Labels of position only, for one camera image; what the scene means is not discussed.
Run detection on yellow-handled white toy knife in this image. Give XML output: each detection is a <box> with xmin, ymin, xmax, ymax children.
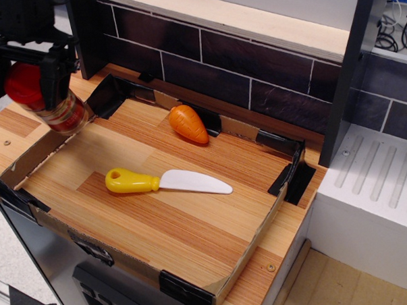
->
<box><xmin>105</xmin><ymin>167</ymin><xmax>233</xmax><ymax>195</ymax></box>

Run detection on red-lidded spice jar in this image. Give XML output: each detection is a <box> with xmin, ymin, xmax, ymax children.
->
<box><xmin>4</xmin><ymin>62</ymin><xmax>88</xmax><ymax>136</ymax></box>

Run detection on orange toy carrot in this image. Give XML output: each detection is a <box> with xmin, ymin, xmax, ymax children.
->
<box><xmin>169</xmin><ymin>104</ymin><xmax>209</xmax><ymax>144</ymax></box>

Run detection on black cables in background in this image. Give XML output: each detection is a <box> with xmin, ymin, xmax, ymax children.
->
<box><xmin>372</xmin><ymin>1</ymin><xmax>407</xmax><ymax>55</ymax></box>

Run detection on dark left shelf post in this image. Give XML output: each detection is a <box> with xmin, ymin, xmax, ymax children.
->
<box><xmin>67</xmin><ymin>0</ymin><xmax>107</xmax><ymax>80</ymax></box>

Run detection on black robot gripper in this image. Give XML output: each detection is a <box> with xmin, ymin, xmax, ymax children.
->
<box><xmin>0</xmin><ymin>0</ymin><xmax>80</xmax><ymax>111</ymax></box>

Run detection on white toy sink drainboard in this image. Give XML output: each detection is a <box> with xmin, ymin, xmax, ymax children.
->
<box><xmin>308</xmin><ymin>125</ymin><xmax>407</xmax><ymax>289</ymax></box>

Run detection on dark grey vertical post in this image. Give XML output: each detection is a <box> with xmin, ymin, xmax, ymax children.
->
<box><xmin>319</xmin><ymin>0</ymin><xmax>387</xmax><ymax>167</ymax></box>

